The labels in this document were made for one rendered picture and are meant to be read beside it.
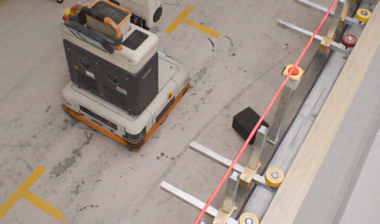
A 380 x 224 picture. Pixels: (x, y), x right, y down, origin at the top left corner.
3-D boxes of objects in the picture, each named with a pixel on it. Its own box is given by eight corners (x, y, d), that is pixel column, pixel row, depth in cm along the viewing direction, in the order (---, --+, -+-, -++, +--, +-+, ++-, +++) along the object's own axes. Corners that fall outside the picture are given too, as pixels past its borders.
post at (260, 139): (242, 187, 236) (257, 129, 199) (245, 182, 238) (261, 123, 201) (248, 191, 235) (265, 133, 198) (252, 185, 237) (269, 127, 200)
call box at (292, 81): (279, 85, 211) (282, 72, 205) (285, 75, 215) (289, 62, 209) (294, 91, 209) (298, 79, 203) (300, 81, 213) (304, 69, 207)
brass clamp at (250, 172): (236, 182, 221) (237, 176, 217) (250, 160, 229) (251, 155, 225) (248, 189, 219) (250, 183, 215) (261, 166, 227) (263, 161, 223)
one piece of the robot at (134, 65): (138, 132, 310) (131, 36, 246) (70, 95, 326) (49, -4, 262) (167, 98, 329) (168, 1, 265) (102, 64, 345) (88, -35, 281)
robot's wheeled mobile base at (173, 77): (137, 155, 315) (136, 134, 295) (61, 112, 334) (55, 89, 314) (191, 89, 353) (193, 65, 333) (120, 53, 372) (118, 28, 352)
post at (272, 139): (266, 142, 246) (283, 83, 211) (270, 135, 248) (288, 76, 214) (274, 146, 244) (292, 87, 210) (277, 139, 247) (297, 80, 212)
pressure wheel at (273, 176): (265, 197, 215) (270, 184, 206) (258, 182, 220) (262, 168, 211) (282, 193, 217) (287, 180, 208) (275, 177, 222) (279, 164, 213)
